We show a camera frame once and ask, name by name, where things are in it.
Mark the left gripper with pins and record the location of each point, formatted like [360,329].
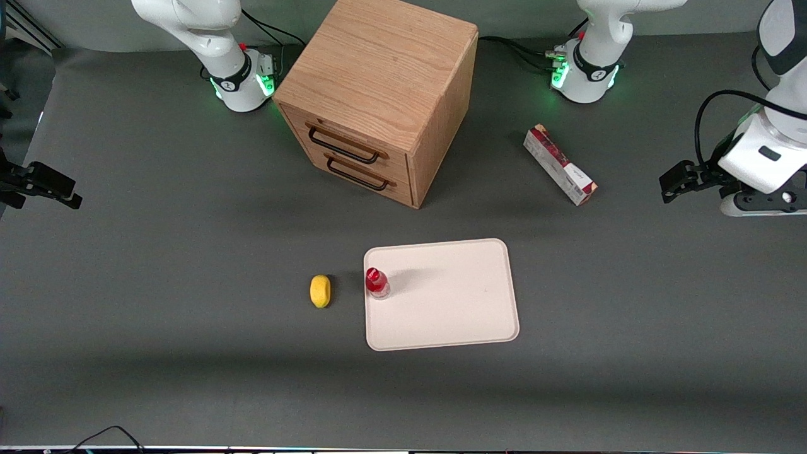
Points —
[707,173]

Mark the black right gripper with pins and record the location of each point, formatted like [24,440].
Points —
[19,178]

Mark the red tartan cookie box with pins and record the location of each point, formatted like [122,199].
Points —
[561,165]

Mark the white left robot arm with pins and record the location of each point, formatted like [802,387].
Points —
[589,82]

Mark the beige plastic tray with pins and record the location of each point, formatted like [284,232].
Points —
[447,302]

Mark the yellow lemon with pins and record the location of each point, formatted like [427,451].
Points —
[320,291]

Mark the wooden drawer front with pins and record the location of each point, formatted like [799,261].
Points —
[353,183]
[372,165]

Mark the small red bottle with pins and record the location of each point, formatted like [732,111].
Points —
[377,282]

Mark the wooden drawer cabinet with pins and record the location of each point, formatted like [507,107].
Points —
[378,69]

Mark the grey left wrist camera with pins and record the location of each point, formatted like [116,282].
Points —
[766,203]

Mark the aluminium frame rail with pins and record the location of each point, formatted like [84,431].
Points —
[31,28]

